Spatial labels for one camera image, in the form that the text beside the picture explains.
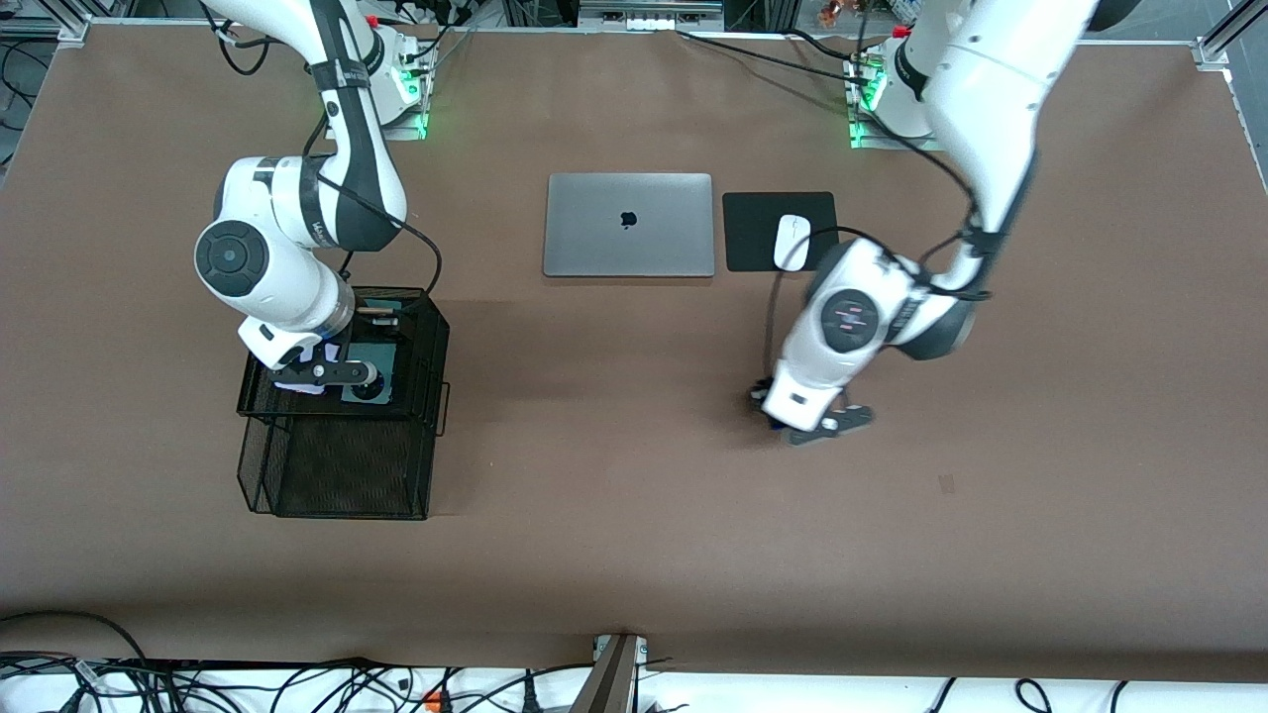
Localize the green phone round camera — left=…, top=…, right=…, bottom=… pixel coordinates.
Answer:
left=340, top=295, right=404, bottom=407

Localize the lavender flip phone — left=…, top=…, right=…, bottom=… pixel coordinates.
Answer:
left=260, top=342, right=343, bottom=397

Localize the white computer mouse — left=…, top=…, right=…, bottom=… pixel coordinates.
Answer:
left=773, top=214, right=812, bottom=272

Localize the black mouse pad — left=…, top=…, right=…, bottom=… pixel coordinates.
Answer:
left=722, top=191, right=840, bottom=273

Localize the silver laptop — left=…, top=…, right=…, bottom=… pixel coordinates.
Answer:
left=543, top=173, right=715, bottom=279

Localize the grey power strip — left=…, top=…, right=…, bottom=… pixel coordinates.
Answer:
left=580, top=0, right=724, bottom=32

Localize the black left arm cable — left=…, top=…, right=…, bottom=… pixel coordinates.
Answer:
left=763, top=0, right=992, bottom=397

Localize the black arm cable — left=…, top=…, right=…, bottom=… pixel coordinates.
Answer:
left=763, top=0, right=992, bottom=397
left=220, top=25, right=444, bottom=298

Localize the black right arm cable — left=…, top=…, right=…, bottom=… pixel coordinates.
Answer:
left=220, top=25, right=444, bottom=298

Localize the black wire mesh basket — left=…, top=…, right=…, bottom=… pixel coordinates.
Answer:
left=236, top=286, right=452, bottom=521

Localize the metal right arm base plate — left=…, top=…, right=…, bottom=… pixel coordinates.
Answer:
left=381, top=99, right=429, bottom=142

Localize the metal table bracket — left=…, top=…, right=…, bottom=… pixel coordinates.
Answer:
left=570, top=634, right=650, bottom=713

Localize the black table cable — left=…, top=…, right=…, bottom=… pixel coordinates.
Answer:
left=677, top=30, right=873, bottom=85

